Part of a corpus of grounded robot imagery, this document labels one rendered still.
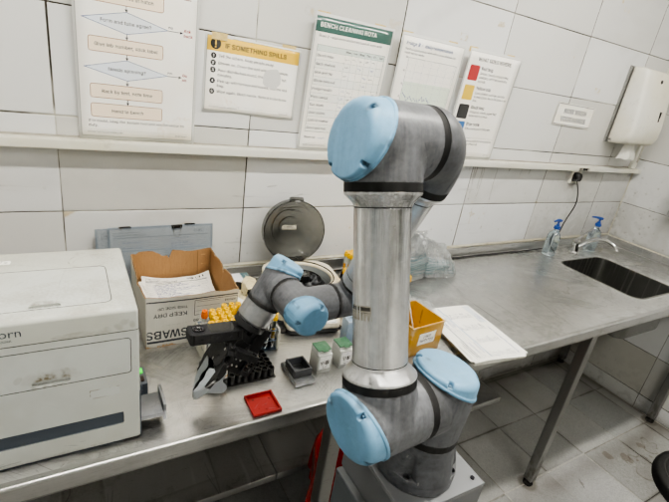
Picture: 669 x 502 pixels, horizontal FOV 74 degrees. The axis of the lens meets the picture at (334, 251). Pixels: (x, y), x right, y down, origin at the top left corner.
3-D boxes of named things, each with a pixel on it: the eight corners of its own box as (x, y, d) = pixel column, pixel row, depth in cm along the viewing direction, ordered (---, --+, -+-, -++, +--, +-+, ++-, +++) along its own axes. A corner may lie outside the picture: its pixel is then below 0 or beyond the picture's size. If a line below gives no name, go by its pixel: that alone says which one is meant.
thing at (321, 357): (317, 374, 116) (320, 353, 113) (308, 364, 120) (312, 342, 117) (330, 371, 118) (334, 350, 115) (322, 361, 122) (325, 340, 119)
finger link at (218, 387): (215, 411, 98) (238, 376, 97) (192, 406, 94) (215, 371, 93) (211, 401, 100) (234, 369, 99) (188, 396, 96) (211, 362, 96)
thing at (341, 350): (337, 369, 119) (341, 348, 117) (330, 359, 123) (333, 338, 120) (350, 366, 121) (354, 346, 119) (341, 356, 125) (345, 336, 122)
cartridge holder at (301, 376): (295, 387, 110) (297, 376, 108) (280, 367, 117) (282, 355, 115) (314, 383, 112) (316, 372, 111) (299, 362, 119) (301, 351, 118)
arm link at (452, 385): (474, 435, 80) (501, 376, 74) (421, 461, 72) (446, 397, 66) (427, 391, 88) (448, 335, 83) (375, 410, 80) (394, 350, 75)
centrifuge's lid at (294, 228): (266, 196, 143) (261, 192, 150) (261, 270, 149) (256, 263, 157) (329, 199, 151) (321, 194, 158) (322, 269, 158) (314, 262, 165)
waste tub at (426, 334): (406, 359, 128) (413, 330, 125) (377, 334, 138) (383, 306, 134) (438, 349, 136) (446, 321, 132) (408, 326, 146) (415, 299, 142)
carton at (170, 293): (143, 350, 114) (142, 298, 109) (129, 297, 137) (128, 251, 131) (237, 335, 127) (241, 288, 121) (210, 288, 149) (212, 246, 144)
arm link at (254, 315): (255, 306, 91) (242, 288, 97) (242, 325, 91) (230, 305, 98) (282, 318, 96) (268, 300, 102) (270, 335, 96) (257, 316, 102)
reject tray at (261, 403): (253, 418, 99) (254, 415, 98) (243, 397, 104) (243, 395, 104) (282, 410, 102) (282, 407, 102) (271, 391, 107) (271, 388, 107)
